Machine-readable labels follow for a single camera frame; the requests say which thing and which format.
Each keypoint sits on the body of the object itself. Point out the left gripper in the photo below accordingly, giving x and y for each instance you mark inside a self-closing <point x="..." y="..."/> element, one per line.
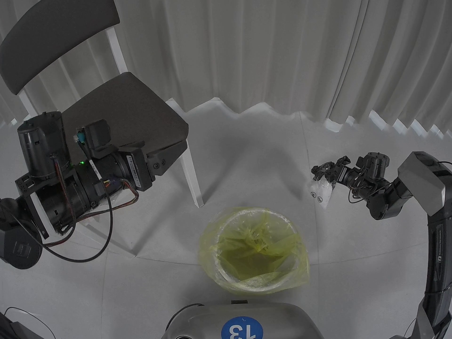
<point x="137" y="168"/>

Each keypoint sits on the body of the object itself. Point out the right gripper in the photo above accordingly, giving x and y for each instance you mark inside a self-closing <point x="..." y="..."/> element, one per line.
<point x="348" y="177"/>

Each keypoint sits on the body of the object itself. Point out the yellow plastic bag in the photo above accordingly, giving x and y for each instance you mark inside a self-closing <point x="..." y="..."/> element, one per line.
<point x="212" y="245"/>

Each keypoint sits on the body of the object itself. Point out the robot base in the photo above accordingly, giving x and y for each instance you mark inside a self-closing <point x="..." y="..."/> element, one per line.
<point x="282" y="320"/>

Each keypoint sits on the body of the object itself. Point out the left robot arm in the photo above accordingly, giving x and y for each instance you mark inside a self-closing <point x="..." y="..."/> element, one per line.
<point x="42" y="143"/>

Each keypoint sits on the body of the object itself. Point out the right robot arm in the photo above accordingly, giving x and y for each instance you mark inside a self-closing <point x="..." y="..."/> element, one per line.
<point x="420" y="178"/>

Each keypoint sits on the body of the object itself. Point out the white trash bin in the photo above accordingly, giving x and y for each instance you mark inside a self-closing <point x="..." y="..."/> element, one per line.
<point x="279" y="221"/>

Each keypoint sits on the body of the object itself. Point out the dark grey white-framed chair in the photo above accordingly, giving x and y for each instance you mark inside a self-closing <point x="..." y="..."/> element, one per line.
<point x="141" y="111"/>

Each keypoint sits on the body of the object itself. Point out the white curtain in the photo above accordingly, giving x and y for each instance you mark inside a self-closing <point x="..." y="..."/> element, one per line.
<point x="229" y="30"/>
<point x="406" y="48"/>

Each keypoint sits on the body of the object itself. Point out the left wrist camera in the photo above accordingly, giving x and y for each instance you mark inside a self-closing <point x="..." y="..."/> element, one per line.
<point x="99" y="134"/>

